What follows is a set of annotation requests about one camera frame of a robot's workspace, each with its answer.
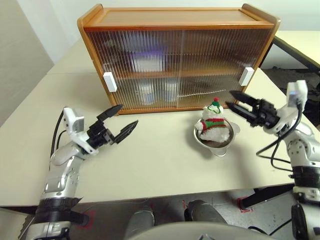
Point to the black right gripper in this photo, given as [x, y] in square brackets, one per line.
[266, 116]

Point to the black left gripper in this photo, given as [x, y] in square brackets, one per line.
[98, 135]

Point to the white bottle blue print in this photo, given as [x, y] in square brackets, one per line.
[147, 95]

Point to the white bottle cream label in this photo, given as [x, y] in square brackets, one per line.
[171, 91]

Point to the purple tissue pack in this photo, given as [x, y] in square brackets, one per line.
[147, 61]

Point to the ribbed glass sliding door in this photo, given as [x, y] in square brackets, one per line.
[120, 45]
[225, 50]

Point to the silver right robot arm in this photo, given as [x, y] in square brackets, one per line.
[303, 150]

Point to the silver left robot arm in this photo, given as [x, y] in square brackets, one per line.
[60, 175]

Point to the white plush toy striped sweater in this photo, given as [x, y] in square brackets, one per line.
[215, 125]

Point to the wooden cabinet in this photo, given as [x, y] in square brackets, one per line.
[175, 16]

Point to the metal bowl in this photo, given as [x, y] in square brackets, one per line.
[220, 151]

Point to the black table leg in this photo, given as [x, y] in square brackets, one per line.
[267, 196]

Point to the grey rounded shape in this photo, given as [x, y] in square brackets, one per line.
[138, 225]

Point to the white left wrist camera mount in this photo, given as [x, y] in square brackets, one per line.
[75, 122]

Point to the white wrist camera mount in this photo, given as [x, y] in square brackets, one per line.
[75, 122]
[296, 92]

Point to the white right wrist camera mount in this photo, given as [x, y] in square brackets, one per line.
[296, 92]

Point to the cream table black frame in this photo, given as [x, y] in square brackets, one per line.
[300, 42]

